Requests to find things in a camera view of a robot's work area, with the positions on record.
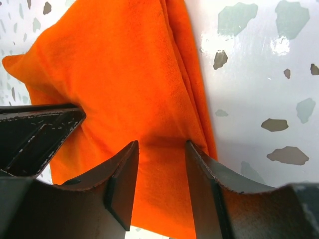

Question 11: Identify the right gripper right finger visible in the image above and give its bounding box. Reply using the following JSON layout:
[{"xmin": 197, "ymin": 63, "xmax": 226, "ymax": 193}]
[{"xmin": 185, "ymin": 141, "xmax": 319, "ymax": 239}]

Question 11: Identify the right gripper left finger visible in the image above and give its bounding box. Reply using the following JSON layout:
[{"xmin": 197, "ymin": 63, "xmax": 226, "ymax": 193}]
[{"xmin": 0, "ymin": 141, "xmax": 139, "ymax": 239}]

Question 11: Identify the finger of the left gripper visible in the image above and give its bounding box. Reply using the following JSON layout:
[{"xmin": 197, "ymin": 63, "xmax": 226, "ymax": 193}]
[{"xmin": 0, "ymin": 104, "xmax": 86, "ymax": 177}]

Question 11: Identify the orange t-shirt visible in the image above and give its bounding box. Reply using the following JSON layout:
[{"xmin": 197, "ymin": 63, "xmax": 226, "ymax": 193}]
[{"xmin": 2, "ymin": 0, "xmax": 216, "ymax": 239}]

